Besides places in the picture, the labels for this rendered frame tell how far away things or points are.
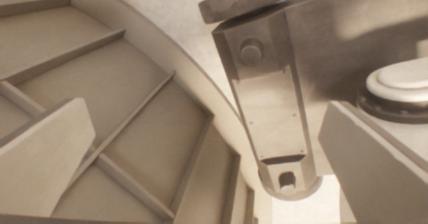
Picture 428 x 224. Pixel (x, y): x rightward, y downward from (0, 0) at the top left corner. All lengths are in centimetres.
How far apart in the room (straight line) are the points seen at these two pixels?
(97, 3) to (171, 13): 23
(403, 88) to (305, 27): 20
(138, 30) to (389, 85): 62
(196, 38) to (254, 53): 31
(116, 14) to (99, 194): 51
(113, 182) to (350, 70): 51
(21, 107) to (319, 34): 55
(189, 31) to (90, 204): 49
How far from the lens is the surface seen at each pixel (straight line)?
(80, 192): 42
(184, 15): 67
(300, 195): 70
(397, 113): 39
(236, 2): 43
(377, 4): 50
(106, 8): 75
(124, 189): 45
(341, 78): 52
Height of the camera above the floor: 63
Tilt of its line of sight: 58 degrees down
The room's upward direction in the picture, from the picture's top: 158 degrees counter-clockwise
